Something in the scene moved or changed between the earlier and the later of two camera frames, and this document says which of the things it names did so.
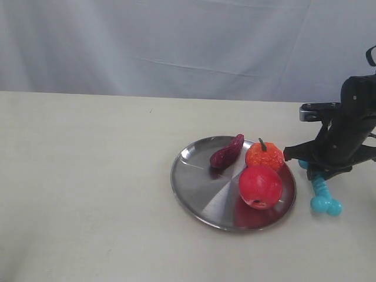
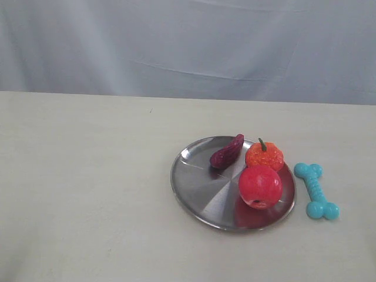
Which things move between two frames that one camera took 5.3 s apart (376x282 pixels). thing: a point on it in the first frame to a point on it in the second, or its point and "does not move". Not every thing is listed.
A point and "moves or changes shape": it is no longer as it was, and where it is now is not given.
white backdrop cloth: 298,51 does not move
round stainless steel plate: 213,194 does not move
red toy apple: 260,187 does not move
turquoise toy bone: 322,201 moves or changes shape
